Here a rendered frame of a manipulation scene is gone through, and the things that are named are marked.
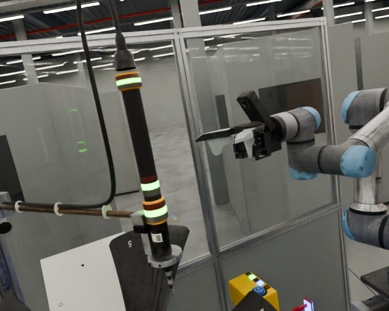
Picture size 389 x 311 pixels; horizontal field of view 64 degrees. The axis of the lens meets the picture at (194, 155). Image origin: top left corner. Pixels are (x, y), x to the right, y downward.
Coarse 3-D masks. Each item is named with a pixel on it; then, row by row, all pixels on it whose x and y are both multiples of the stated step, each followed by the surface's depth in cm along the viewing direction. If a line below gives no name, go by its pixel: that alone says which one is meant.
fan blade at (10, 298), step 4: (4, 296) 62; (8, 296) 62; (12, 296) 62; (4, 300) 62; (8, 300) 62; (12, 300) 62; (16, 300) 62; (0, 304) 62; (4, 304) 62; (8, 304) 62; (12, 304) 62; (16, 304) 62; (20, 304) 62; (0, 308) 62; (4, 308) 62; (8, 308) 62; (12, 308) 62; (16, 308) 62; (20, 308) 62; (24, 308) 62
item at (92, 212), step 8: (0, 208) 89; (8, 208) 87; (24, 208) 83; (32, 208) 81; (40, 208) 79; (48, 208) 78; (64, 208) 75; (112, 216) 66; (120, 216) 65; (128, 216) 64
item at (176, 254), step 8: (136, 216) 61; (136, 224) 62; (144, 224) 61; (136, 232) 62; (144, 232) 61; (144, 240) 62; (152, 240) 62; (144, 248) 62; (152, 248) 62; (176, 248) 63; (152, 256) 62; (168, 256) 60; (176, 256) 60; (152, 264) 60; (160, 264) 59; (168, 264) 59
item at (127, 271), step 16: (112, 240) 83; (176, 240) 77; (112, 256) 82; (128, 256) 80; (144, 256) 77; (128, 272) 78; (144, 272) 75; (160, 272) 74; (176, 272) 72; (128, 288) 76; (144, 288) 73; (160, 288) 72; (128, 304) 74; (144, 304) 72; (160, 304) 70
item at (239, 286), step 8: (232, 280) 115; (240, 280) 114; (248, 280) 113; (232, 288) 113; (240, 288) 110; (248, 288) 109; (264, 288) 107; (272, 288) 107; (232, 296) 115; (240, 296) 109; (264, 296) 103; (272, 296) 104; (272, 304) 104
